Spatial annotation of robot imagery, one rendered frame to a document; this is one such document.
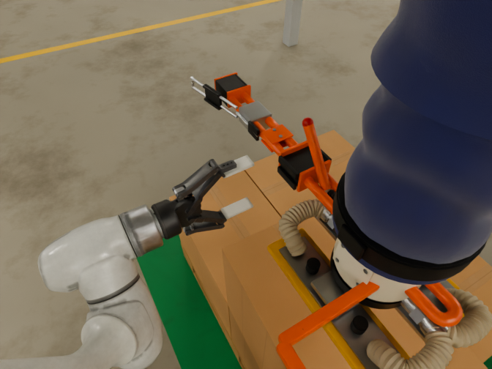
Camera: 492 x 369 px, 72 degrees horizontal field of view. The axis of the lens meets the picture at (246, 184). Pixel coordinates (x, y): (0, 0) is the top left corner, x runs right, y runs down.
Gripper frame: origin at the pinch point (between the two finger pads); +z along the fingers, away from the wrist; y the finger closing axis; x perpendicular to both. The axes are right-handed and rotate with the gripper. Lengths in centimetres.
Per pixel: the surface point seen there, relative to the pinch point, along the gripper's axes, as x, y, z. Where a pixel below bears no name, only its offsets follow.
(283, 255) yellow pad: 13.9, 10.6, 1.5
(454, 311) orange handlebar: 41.0, -1.0, 14.8
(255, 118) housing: -17.0, -1.5, 12.8
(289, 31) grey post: -243, 107, 194
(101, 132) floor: -201, 124, -18
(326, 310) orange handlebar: 30.7, -1.1, -2.8
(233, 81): -33.4, -2.3, 15.5
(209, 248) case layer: -30, 69, -1
